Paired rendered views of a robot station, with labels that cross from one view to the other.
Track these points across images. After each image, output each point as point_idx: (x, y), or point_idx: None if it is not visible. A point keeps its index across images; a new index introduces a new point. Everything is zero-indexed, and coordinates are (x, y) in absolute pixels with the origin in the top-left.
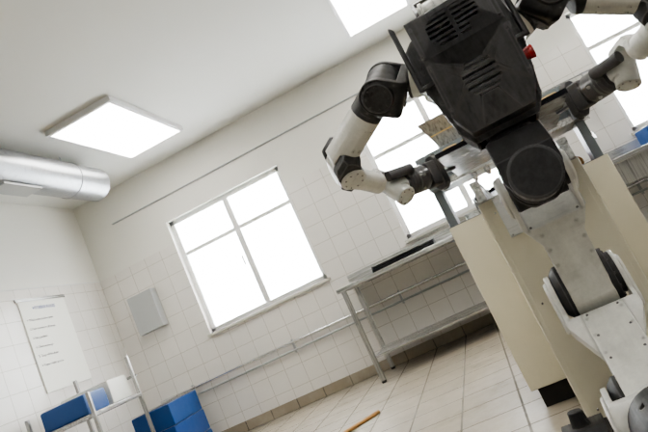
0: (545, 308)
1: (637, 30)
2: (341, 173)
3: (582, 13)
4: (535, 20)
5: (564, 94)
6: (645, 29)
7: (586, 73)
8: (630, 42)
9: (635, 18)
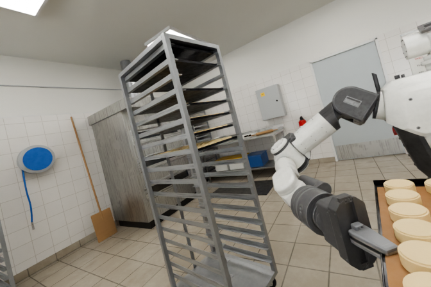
0: None
1: (292, 165)
2: None
3: (336, 131)
4: (370, 114)
5: (380, 186)
6: (308, 163)
7: (320, 189)
8: (297, 172)
9: (310, 154)
